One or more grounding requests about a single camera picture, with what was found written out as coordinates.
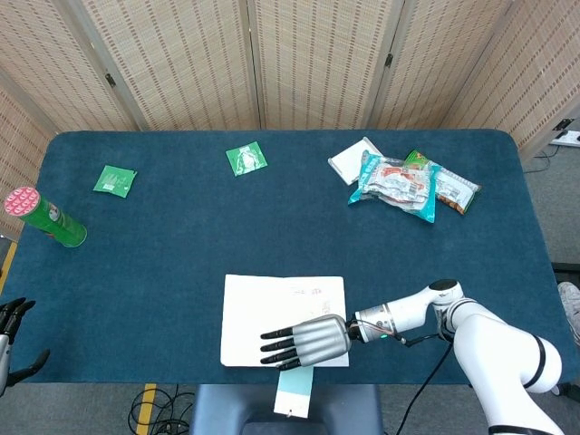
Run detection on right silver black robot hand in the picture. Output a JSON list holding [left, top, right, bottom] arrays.
[[260, 314, 353, 372]]

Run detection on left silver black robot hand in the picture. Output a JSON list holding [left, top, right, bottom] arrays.
[[0, 297, 51, 398]]

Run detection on blue white bookmark pink tassel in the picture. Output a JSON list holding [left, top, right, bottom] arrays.
[[273, 365, 316, 420]]

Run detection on orange and white notebook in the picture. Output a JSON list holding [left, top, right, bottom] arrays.
[[220, 274, 351, 368]]

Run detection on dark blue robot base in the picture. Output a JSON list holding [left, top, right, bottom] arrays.
[[188, 383, 384, 435]]

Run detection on green chips can pink lid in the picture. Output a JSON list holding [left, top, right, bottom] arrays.
[[4, 186, 88, 248]]

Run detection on teal snack bag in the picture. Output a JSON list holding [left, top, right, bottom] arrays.
[[347, 150, 443, 224]]

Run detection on dark blue table cloth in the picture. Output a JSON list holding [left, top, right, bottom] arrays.
[[0, 130, 580, 386]]

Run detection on white flat box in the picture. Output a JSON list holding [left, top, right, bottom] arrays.
[[327, 137, 380, 187]]

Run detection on green sachet white figure print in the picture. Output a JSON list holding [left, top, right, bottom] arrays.
[[225, 140, 269, 178]]

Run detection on silver snack bag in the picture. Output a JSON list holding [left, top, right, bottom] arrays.
[[432, 165, 482, 216]]

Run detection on green snack packet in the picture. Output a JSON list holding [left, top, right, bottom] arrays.
[[402, 149, 430, 171]]

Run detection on green sachet white label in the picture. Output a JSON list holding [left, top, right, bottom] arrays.
[[92, 164, 138, 198]]

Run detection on woven folding screen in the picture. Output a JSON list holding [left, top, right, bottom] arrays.
[[0, 0, 580, 241]]

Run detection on white power strip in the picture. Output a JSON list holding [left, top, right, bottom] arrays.
[[548, 130, 580, 147]]

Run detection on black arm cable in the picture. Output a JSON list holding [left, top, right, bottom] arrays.
[[393, 333, 454, 435]]

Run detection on black floor cables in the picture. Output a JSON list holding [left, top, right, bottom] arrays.
[[127, 384, 196, 435]]

